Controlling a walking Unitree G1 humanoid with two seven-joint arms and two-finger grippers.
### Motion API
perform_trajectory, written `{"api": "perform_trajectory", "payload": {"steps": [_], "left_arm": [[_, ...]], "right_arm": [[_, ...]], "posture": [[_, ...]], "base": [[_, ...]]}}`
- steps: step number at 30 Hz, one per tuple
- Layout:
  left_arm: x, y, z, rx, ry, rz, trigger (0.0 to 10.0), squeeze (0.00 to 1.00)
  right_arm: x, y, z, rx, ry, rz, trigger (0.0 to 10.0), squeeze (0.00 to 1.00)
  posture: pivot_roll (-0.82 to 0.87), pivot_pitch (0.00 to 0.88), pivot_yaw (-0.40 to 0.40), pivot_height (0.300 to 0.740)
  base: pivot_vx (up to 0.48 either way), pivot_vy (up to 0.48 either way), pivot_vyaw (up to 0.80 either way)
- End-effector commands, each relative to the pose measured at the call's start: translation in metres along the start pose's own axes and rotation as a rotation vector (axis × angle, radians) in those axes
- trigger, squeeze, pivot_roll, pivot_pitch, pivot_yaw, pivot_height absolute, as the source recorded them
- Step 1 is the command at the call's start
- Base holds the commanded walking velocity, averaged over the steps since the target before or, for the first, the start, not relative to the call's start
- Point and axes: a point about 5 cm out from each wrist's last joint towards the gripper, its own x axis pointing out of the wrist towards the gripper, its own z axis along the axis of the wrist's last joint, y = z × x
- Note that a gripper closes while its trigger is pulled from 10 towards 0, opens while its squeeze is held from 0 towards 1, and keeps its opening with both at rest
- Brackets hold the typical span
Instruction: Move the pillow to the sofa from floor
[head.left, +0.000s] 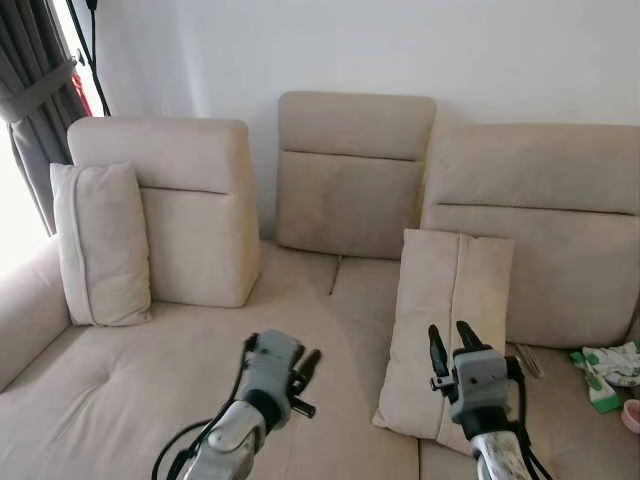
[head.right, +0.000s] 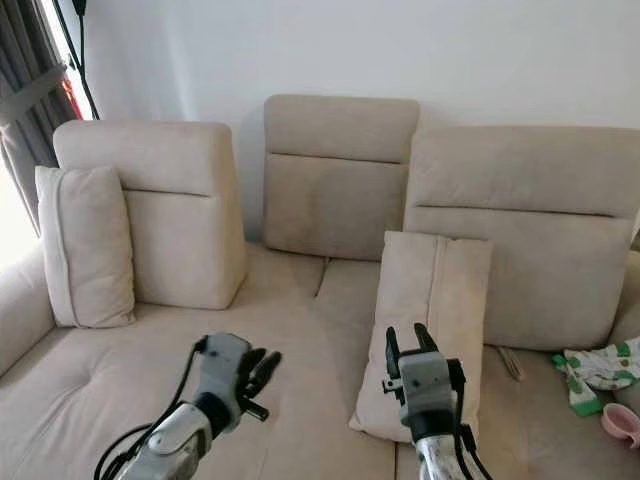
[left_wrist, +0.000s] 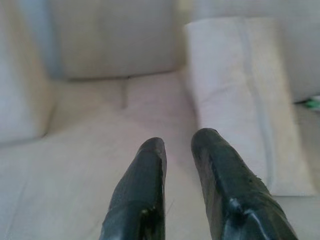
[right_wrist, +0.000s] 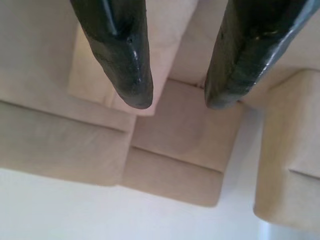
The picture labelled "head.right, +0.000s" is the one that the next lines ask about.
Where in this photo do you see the wide beige sofa back cushion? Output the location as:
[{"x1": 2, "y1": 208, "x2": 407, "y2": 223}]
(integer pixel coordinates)
[{"x1": 403, "y1": 126, "x2": 640, "y2": 351}]

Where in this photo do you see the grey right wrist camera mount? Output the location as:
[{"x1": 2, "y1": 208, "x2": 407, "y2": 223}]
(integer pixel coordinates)
[{"x1": 397, "y1": 350, "x2": 457, "y2": 417}]

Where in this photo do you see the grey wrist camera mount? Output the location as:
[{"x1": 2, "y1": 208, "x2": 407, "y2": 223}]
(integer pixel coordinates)
[
  {"x1": 190, "y1": 333, "x2": 253, "y2": 406},
  {"x1": 397, "y1": 350, "x2": 457, "y2": 417}
]

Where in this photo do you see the grey curtain tieback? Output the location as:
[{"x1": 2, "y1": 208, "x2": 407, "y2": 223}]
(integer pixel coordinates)
[{"x1": 0, "y1": 62, "x2": 67, "y2": 126}]

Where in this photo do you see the thin black stand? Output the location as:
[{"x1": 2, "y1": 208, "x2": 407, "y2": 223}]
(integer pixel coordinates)
[{"x1": 50, "y1": 0, "x2": 101, "y2": 121}]

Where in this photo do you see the large beige seamed pillow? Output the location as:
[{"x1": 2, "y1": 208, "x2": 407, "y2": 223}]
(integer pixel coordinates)
[{"x1": 350, "y1": 230, "x2": 494, "y2": 446}]

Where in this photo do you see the small beige pillow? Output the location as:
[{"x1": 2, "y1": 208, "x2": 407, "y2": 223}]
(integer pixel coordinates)
[{"x1": 35, "y1": 165, "x2": 136, "y2": 329}]

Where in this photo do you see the beige fabric sofa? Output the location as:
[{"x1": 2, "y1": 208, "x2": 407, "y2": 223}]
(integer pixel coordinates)
[{"x1": 0, "y1": 93, "x2": 640, "y2": 480}]

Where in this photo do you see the pink round object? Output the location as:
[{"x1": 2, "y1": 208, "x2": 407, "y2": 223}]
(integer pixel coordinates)
[{"x1": 601, "y1": 402, "x2": 640, "y2": 449}]

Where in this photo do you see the avocado print cloth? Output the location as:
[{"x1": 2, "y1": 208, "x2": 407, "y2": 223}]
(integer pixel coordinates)
[{"x1": 550, "y1": 338, "x2": 640, "y2": 417}]

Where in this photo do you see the grey curtain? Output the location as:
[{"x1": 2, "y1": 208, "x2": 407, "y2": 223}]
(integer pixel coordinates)
[{"x1": 0, "y1": 0, "x2": 81, "y2": 236}]

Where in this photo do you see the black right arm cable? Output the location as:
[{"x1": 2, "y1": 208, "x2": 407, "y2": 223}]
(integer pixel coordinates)
[{"x1": 448, "y1": 358, "x2": 496, "y2": 480}]

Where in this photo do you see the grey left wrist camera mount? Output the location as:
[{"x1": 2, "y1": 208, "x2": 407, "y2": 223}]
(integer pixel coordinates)
[{"x1": 190, "y1": 333, "x2": 253, "y2": 406}]

